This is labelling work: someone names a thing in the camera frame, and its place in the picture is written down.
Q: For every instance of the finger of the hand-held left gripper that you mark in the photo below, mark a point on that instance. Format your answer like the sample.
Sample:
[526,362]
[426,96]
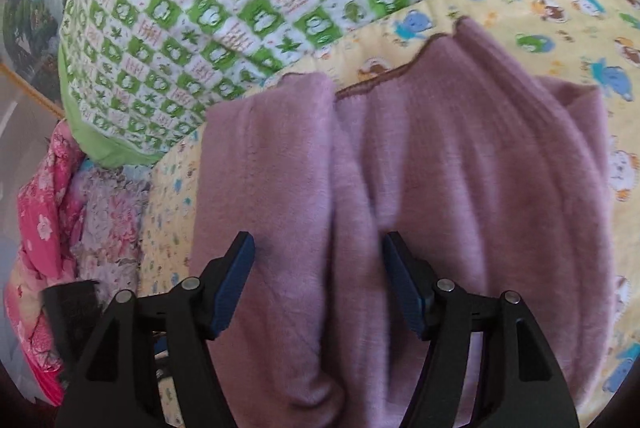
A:
[70,318]

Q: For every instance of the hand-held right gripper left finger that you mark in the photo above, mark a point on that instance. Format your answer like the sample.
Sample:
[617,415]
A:
[232,288]

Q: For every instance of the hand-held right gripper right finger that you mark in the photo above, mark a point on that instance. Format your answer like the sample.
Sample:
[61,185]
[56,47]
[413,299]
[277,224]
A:
[405,288]

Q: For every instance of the purple knit sweater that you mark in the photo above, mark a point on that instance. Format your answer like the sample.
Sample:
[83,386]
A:
[310,168]

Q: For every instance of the pink floral quilt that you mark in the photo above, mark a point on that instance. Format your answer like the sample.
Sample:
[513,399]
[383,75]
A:
[45,218]

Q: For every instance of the purple floral quilt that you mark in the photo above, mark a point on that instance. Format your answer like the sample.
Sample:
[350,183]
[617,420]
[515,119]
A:
[115,218]

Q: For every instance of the yellow bear-print bedsheet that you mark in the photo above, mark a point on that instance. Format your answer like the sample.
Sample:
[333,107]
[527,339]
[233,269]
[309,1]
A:
[550,23]

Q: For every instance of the landscape wall painting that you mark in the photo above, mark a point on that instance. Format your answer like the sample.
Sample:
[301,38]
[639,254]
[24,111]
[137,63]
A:
[35,18]

